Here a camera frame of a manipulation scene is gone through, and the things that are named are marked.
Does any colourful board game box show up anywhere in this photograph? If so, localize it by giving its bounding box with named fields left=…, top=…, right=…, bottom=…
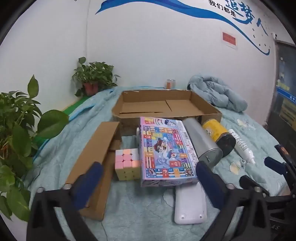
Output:
left=139, top=116, right=199, bottom=188

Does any light blue quilt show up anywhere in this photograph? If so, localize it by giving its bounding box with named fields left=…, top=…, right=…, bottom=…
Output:
left=187, top=75, right=248, bottom=113

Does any silver metal can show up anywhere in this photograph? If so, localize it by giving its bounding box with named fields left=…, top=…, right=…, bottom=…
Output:
left=181, top=117, right=223, bottom=168

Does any large leafy green plant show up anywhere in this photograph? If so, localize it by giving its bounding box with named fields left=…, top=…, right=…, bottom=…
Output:
left=0, top=75, right=70, bottom=222

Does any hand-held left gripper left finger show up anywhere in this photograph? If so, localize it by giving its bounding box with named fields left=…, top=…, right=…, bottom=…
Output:
left=26, top=162, right=104, bottom=241

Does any small potted green plant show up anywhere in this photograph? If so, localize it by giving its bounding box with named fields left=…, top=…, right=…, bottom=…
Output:
left=72, top=57, right=121, bottom=96

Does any light blue bed blanket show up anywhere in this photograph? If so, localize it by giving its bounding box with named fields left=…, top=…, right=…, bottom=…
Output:
left=23, top=87, right=292, bottom=241

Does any pastel puzzle cube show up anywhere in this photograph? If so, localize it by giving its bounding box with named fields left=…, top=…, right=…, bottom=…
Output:
left=114, top=148, right=141, bottom=181

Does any white flat plastic device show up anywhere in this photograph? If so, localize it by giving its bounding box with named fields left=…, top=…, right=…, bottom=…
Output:
left=174, top=182, right=207, bottom=225

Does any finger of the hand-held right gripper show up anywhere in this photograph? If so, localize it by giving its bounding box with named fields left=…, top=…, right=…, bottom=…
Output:
left=239, top=175, right=296, bottom=198
left=264, top=144, right=296, bottom=183

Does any glass door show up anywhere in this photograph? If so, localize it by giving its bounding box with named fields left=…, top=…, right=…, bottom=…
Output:
left=265, top=39, right=296, bottom=144

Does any green mat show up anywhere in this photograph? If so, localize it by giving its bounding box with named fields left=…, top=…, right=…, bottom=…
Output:
left=32, top=96, right=89, bottom=149

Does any blue wall decal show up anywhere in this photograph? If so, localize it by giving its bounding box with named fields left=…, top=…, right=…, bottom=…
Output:
left=96, top=0, right=271, bottom=56

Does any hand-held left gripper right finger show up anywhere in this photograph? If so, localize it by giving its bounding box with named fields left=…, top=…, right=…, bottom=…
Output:
left=196, top=161, right=275, bottom=241

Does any yellow label jar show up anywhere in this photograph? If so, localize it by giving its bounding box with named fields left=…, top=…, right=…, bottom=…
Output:
left=202, top=119, right=236, bottom=158

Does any long cardboard box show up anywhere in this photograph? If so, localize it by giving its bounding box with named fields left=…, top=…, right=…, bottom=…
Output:
left=65, top=121, right=122, bottom=221

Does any large cardboard box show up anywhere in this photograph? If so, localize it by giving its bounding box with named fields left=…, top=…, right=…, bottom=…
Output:
left=112, top=89, right=223, bottom=137

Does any white tube bottle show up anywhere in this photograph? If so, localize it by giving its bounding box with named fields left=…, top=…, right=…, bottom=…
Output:
left=228, top=129, right=256, bottom=165

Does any red wall sign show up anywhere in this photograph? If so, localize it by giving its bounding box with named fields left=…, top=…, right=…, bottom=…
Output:
left=220, top=28, right=238, bottom=50

